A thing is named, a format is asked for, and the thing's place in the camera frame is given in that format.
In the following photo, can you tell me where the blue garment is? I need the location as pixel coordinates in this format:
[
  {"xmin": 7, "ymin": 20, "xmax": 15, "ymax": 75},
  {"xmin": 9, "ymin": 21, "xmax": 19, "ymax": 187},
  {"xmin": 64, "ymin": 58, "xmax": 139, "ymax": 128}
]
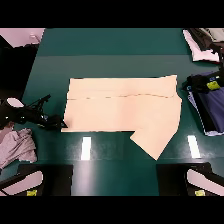
[{"xmin": 193, "ymin": 70, "xmax": 224, "ymax": 134}]

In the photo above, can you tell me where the grey garment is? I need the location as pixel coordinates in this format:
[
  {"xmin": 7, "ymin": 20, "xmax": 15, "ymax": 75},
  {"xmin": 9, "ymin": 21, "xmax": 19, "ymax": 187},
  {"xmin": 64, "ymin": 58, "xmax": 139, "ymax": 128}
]
[{"xmin": 0, "ymin": 127, "xmax": 38, "ymax": 171}]

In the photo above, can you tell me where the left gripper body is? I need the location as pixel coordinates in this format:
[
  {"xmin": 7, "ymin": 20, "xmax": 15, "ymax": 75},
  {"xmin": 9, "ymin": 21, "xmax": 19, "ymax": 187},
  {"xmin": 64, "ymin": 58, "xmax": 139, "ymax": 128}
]
[{"xmin": 37, "ymin": 113, "xmax": 69, "ymax": 131}]

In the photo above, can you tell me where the peach T-shirt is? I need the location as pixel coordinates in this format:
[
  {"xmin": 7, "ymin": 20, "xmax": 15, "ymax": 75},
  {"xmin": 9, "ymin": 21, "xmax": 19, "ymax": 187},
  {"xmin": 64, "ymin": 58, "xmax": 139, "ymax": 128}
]
[{"xmin": 61, "ymin": 74, "xmax": 184, "ymax": 162}]

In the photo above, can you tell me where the black garment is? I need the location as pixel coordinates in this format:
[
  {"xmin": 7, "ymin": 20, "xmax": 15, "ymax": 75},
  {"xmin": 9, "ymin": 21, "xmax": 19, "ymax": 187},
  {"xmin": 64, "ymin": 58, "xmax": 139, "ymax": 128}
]
[{"xmin": 186, "ymin": 27, "xmax": 224, "ymax": 46}]

